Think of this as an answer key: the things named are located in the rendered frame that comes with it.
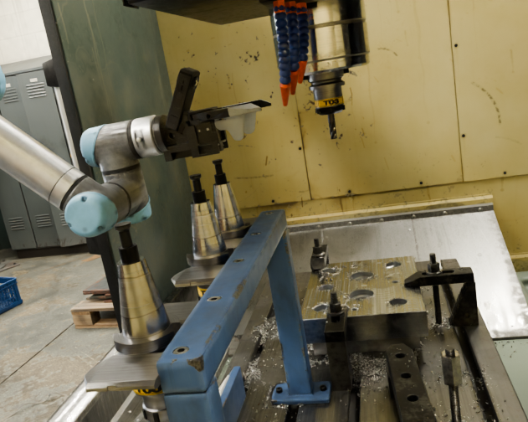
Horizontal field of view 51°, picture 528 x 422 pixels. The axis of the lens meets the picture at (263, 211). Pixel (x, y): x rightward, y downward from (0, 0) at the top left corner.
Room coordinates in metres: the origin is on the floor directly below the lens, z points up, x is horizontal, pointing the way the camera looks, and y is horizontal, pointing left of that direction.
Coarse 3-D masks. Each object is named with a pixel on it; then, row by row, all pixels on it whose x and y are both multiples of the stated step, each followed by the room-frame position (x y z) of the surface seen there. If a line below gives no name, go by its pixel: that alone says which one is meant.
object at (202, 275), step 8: (184, 272) 0.66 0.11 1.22; (192, 272) 0.65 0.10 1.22; (200, 272) 0.65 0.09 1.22; (208, 272) 0.64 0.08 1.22; (216, 272) 0.64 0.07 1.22; (176, 280) 0.63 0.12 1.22; (184, 280) 0.63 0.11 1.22; (192, 280) 0.62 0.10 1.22; (200, 280) 0.62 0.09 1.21; (208, 280) 0.62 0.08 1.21
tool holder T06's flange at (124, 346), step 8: (176, 320) 0.49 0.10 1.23; (168, 328) 0.48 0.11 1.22; (176, 328) 0.49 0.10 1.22; (120, 336) 0.48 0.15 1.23; (152, 336) 0.47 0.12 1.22; (160, 336) 0.46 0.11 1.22; (168, 336) 0.47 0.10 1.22; (120, 344) 0.46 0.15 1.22; (128, 344) 0.46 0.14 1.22; (136, 344) 0.46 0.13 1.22; (144, 344) 0.46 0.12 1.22; (152, 344) 0.46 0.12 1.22; (160, 344) 0.46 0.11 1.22; (168, 344) 0.46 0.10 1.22; (120, 352) 0.46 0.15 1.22; (128, 352) 0.46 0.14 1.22; (136, 352) 0.46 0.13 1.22; (144, 352) 0.46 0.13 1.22; (152, 352) 0.46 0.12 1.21; (160, 352) 0.46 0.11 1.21
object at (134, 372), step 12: (108, 360) 0.45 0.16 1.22; (120, 360) 0.45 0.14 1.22; (132, 360) 0.44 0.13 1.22; (144, 360) 0.44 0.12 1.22; (156, 360) 0.44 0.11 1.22; (96, 372) 0.43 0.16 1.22; (108, 372) 0.43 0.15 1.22; (120, 372) 0.43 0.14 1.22; (132, 372) 0.42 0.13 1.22; (144, 372) 0.42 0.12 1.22; (156, 372) 0.41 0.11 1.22; (96, 384) 0.41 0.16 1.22; (108, 384) 0.41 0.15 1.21; (120, 384) 0.41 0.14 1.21; (132, 384) 0.40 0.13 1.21; (144, 384) 0.40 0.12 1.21; (156, 384) 0.40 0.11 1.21
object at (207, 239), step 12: (192, 204) 0.69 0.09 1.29; (204, 204) 0.69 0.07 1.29; (192, 216) 0.69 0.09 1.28; (204, 216) 0.69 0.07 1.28; (192, 228) 0.69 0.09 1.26; (204, 228) 0.68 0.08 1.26; (216, 228) 0.69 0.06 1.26; (192, 240) 0.69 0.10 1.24; (204, 240) 0.68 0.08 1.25; (216, 240) 0.69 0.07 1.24; (192, 252) 0.70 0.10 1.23; (204, 252) 0.68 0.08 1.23; (216, 252) 0.68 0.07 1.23
